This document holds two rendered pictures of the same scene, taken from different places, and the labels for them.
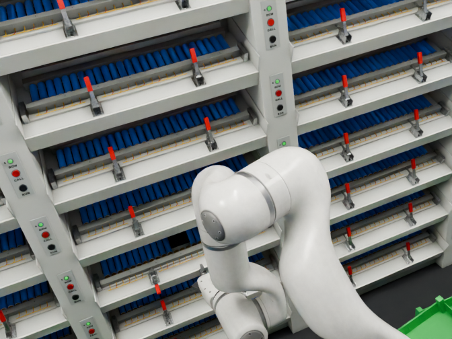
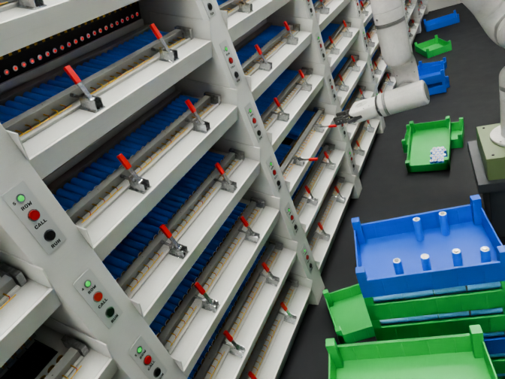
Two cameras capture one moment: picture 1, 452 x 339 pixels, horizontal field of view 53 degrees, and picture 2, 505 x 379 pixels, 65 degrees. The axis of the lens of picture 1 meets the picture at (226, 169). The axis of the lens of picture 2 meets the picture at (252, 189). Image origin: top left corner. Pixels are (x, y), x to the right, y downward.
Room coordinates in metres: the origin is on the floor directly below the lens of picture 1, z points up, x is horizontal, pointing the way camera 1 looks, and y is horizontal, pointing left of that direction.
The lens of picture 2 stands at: (0.10, 1.27, 1.19)
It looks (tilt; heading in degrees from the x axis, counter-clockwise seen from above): 28 degrees down; 322
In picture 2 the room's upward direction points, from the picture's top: 23 degrees counter-clockwise
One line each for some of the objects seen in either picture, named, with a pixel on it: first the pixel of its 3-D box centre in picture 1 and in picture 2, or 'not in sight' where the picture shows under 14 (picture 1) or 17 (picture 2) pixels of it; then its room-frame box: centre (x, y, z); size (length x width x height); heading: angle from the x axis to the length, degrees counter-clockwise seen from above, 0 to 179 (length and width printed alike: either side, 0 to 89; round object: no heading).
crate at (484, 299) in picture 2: not in sight; (426, 269); (0.45, 0.62, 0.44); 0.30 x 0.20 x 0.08; 31
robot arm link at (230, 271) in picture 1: (247, 280); (400, 62); (0.73, 0.00, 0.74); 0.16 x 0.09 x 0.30; 105
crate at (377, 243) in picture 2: not in sight; (421, 245); (0.45, 0.62, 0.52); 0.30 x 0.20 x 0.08; 31
